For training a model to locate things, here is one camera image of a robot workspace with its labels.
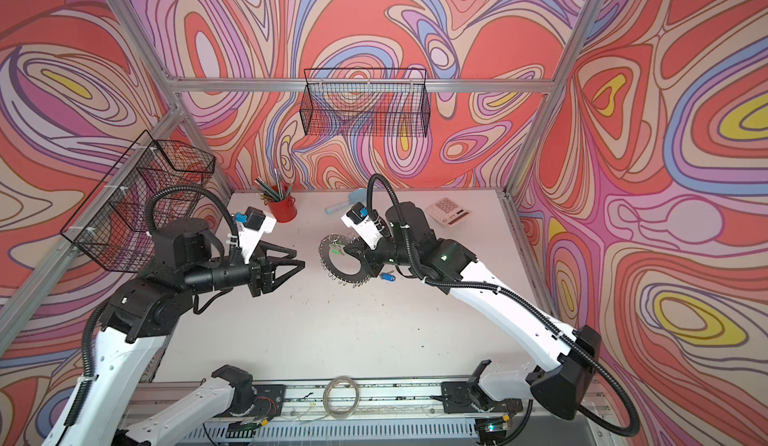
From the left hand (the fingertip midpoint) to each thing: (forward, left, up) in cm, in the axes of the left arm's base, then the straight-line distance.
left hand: (301, 257), depth 58 cm
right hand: (+6, -9, -7) cm, 13 cm away
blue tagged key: (+15, -17, -37) cm, 43 cm away
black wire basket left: (+11, +47, -4) cm, 49 cm away
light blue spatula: (+52, -5, -36) cm, 64 cm away
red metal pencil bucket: (+43, +22, -34) cm, 59 cm away
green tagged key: (+6, -5, -7) cm, 11 cm away
